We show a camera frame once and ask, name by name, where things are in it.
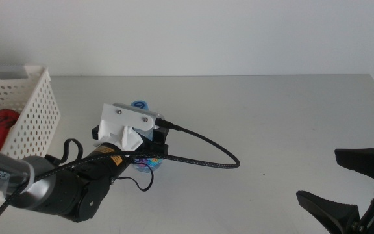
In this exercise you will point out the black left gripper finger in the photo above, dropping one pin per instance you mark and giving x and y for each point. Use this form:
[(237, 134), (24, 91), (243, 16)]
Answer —
[(95, 134), (161, 139)]

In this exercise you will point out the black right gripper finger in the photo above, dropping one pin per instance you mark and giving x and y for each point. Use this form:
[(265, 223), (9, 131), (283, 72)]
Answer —
[(369, 162), (330, 211)]

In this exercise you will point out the clear blue water bottle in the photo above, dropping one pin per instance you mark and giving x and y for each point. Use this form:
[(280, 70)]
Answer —
[(146, 164)]

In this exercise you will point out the red cola can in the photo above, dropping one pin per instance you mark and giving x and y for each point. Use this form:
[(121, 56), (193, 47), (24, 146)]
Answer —
[(0, 128)]

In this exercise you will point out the white perforated plastic basket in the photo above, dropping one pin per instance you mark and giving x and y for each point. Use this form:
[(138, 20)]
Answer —
[(34, 113)]

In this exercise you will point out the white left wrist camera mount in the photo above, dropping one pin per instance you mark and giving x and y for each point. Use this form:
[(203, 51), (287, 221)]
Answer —
[(115, 126)]

